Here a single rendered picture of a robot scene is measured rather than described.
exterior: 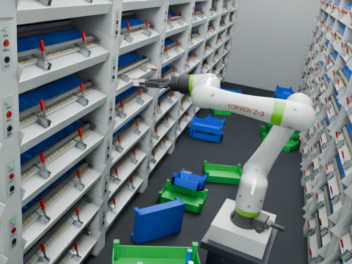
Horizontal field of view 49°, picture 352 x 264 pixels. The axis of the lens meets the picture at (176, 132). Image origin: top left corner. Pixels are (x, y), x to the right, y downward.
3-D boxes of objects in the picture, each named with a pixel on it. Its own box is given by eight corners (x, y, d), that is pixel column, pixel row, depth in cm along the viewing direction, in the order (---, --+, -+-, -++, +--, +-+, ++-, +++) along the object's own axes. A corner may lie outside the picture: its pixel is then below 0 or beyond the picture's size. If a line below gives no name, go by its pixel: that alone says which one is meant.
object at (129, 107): (150, 103, 243) (160, 85, 237) (109, 136, 188) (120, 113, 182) (123, 86, 244) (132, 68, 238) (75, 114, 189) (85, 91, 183)
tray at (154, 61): (153, 73, 235) (160, 59, 231) (112, 98, 180) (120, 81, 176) (126, 56, 236) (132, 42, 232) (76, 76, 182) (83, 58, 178)
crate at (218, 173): (238, 172, 315) (240, 164, 312) (243, 185, 297) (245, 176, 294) (202, 168, 313) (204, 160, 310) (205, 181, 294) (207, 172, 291)
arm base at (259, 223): (285, 228, 186) (288, 218, 184) (276, 244, 174) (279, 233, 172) (236, 207, 198) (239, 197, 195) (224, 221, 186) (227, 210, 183)
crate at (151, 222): (180, 231, 233) (173, 224, 239) (185, 203, 226) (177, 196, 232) (136, 244, 217) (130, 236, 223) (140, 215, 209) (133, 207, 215)
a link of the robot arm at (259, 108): (270, 116, 174) (275, 94, 168) (268, 128, 164) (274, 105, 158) (192, 99, 180) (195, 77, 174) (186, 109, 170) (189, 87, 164)
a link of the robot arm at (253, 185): (261, 203, 193) (270, 170, 186) (260, 220, 179) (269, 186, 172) (235, 197, 195) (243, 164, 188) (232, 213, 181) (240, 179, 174)
